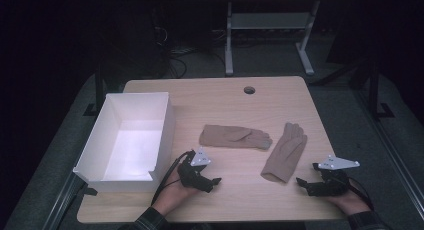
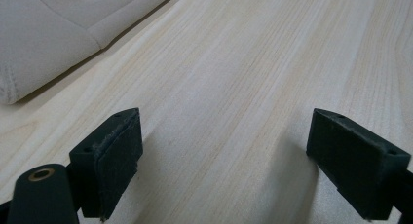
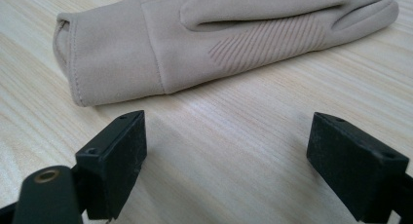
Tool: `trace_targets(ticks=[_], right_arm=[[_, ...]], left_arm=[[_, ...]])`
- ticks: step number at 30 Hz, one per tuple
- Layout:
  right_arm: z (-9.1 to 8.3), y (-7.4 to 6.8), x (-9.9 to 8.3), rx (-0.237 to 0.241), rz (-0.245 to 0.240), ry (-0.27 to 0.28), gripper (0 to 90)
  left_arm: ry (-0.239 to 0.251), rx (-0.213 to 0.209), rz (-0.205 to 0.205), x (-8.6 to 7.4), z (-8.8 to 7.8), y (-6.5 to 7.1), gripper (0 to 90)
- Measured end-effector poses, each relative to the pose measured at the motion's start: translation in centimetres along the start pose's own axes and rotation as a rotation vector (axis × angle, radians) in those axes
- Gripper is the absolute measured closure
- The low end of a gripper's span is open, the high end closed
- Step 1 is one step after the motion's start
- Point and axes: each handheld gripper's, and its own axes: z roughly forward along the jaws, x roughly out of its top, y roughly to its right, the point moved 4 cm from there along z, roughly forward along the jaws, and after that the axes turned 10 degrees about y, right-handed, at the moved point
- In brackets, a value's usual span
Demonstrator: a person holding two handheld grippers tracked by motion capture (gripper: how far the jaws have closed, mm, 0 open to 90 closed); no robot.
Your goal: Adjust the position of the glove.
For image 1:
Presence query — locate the white rectangular box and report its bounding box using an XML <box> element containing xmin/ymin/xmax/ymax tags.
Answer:
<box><xmin>72</xmin><ymin>91</ymin><xmax>177</xmax><ymax>194</ymax></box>

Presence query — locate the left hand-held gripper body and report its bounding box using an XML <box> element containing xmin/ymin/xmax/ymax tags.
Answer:
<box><xmin>176</xmin><ymin>147</ymin><xmax>215</xmax><ymax>192</ymax></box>

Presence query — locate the beige knit glove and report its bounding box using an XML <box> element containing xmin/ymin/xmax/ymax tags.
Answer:
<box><xmin>199</xmin><ymin>124</ymin><xmax>274</xmax><ymax>151</ymax></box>
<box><xmin>260</xmin><ymin>122</ymin><xmax>308</xmax><ymax>184</ymax></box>

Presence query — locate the person's left hand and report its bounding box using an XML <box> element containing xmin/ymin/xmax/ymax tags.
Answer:
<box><xmin>153</xmin><ymin>168</ymin><xmax>201</xmax><ymax>218</ymax></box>

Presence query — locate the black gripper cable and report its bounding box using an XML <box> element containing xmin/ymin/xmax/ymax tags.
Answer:
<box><xmin>150</xmin><ymin>150</ymin><xmax>196</xmax><ymax>206</ymax></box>
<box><xmin>346</xmin><ymin>175</ymin><xmax>375</xmax><ymax>212</ymax></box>

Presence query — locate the bundle of floor cables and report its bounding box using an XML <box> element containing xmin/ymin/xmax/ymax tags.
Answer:
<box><xmin>150</xmin><ymin>24</ymin><xmax>228</xmax><ymax>80</ymax></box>

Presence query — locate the aluminium rail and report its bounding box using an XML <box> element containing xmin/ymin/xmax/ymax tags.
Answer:
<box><xmin>353</xmin><ymin>88</ymin><xmax>424</xmax><ymax>222</ymax></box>
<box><xmin>41</xmin><ymin>171</ymin><xmax>85</xmax><ymax>230</ymax></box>

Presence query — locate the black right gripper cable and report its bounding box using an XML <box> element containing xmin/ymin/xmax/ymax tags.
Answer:
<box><xmin>346</xmin><ymin>175</ymin><xmax>375</xmax><ymax>212</ymax></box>

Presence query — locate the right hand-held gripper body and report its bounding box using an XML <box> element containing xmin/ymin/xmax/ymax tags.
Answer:
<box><xmin>311</xmin><ymin>154</ymin><xmax>361</xmax><ymax>197</ymax></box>

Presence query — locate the person's right hand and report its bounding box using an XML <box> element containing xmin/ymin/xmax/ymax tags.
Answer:
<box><xmin>324</xmin><ymin>178</ymin><xmax>372</xmax><ymax>217</ymax></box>

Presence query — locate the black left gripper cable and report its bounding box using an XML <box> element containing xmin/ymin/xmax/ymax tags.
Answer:
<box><xmin>150</xmin><ymin>150</ymin><xmax>196</xmax><ymax>206</ymax></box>

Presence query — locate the white metal table frame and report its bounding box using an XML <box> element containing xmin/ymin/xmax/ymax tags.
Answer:
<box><xmin>224</xmin><ymin>0</ymin><xmax>322</xmax><ymax>77</ymax></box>

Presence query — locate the black metal stand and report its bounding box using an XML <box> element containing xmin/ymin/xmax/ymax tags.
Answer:
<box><xmin>364</xmin><ymin>54</ymin><xmax>396</xmax><ymax>122</ymax></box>
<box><xmin>82</xmin><ymin>61</ymin><xmax>108</xmax><ymax>117</ymax></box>

